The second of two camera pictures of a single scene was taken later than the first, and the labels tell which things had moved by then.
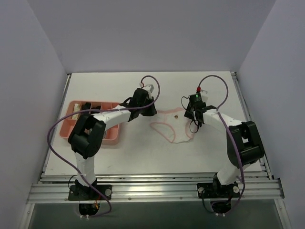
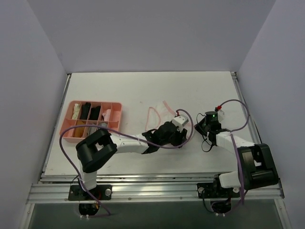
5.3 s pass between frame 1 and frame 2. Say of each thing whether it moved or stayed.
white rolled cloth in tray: stayed
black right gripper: moved
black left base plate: stayed
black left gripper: moved
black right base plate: stayed
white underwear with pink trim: moved
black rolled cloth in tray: stayed
